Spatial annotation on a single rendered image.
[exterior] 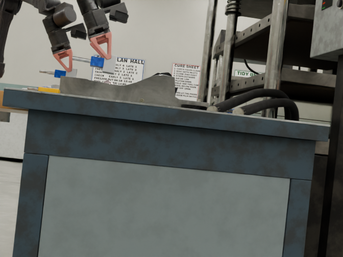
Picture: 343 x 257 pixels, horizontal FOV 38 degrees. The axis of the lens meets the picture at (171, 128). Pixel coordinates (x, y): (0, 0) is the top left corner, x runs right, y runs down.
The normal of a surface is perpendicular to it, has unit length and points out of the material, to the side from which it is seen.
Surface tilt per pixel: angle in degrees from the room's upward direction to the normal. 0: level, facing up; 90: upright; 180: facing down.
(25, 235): 90
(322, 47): 90
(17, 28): 90
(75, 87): 90
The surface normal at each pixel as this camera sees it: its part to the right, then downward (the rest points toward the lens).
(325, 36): -0.98, -0.11
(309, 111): 0.17, 0.01
